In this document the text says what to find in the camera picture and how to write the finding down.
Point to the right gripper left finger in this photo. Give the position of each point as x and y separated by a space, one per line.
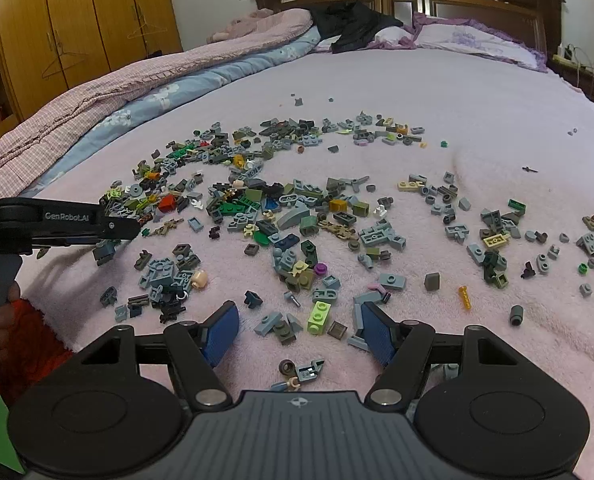
195 349

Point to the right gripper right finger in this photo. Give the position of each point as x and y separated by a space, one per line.
403 349

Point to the red slope lego brick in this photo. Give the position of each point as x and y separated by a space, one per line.
167 203

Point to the person's left hand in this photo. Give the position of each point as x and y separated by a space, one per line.
7 319

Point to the pink checked quilt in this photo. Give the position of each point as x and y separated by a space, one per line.
36 144

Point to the tan lego head piece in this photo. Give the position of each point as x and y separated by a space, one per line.
199 279

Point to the yellow lego stud piece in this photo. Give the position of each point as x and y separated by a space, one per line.
463 292

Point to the lime green lego brick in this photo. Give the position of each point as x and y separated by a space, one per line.
318 318

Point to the purple round lego piece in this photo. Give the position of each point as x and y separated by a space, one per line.
320 268

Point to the pink bed sheet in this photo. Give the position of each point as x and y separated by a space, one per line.
504 132

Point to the yellow wooden wardrobe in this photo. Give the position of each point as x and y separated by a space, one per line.
50 46

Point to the purple floral pillow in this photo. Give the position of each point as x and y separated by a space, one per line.
460 35

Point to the light blue floral blanket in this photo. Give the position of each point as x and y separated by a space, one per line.
168 97

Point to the dark wooden nightstand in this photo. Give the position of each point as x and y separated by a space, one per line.
578 76

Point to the black garment on bed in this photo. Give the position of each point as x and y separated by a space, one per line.
353 22

